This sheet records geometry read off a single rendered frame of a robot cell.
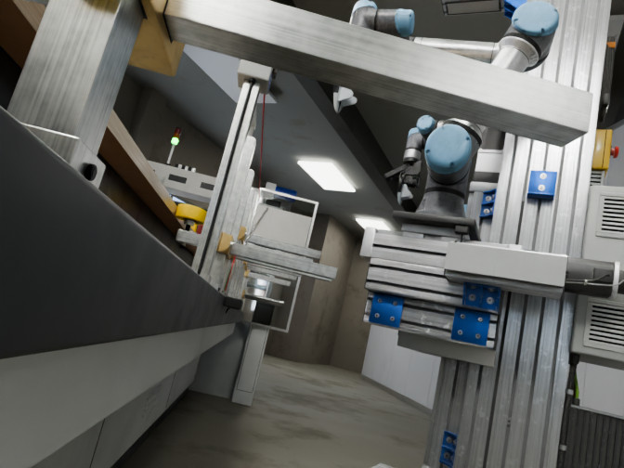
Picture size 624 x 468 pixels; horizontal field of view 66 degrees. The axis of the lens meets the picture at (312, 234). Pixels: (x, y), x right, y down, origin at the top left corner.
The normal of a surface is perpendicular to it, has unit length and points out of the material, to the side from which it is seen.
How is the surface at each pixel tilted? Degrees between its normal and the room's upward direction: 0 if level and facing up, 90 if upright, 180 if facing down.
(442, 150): 97
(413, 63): 90
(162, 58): 180
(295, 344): 90
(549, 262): 90
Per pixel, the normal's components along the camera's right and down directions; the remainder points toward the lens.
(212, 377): 0.12, -0.18
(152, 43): -0.22, 0.95
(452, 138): -0.34, -0.15
